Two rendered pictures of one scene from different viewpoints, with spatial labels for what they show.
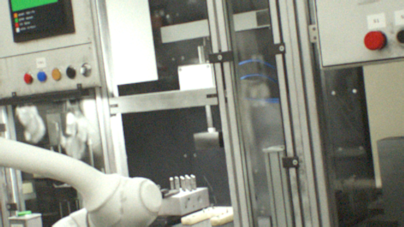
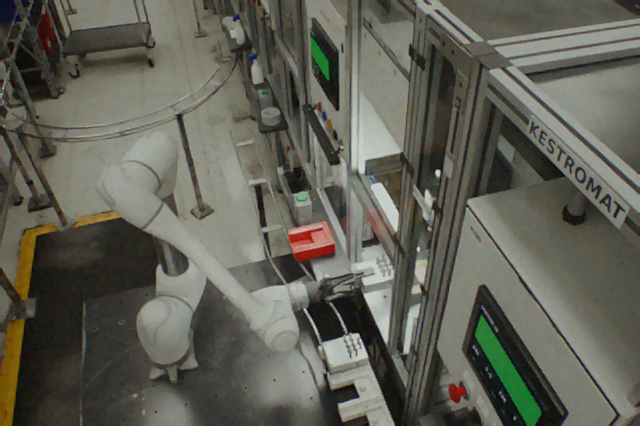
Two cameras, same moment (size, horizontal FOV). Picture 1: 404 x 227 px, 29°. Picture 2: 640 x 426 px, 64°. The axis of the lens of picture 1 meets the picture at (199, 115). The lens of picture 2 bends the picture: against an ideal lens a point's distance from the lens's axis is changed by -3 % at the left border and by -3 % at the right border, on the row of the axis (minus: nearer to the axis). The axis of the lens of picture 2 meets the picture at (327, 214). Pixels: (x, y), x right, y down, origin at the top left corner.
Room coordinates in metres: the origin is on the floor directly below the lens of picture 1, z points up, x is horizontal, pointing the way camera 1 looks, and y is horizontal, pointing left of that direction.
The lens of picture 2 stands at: (1.02, -0.50, 2.42)
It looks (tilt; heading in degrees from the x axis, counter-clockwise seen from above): 43 degrees down; 38
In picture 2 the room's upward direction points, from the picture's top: 2 degrees counter-clockwise
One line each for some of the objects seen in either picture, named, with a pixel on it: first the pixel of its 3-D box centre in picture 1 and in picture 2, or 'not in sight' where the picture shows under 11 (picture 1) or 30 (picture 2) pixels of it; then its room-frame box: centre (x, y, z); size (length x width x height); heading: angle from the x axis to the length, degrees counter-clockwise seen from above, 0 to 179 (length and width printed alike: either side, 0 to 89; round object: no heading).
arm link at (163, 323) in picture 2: not in sight; (162, 326); (1.53, 0.65, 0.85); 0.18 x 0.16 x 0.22; 27
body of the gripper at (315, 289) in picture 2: not in sight; (319, 290); (1.87, 0.20, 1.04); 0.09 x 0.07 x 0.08; 144
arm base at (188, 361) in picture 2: not in sight; (170, 355); (1.51, 0.63, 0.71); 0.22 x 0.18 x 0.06; 53
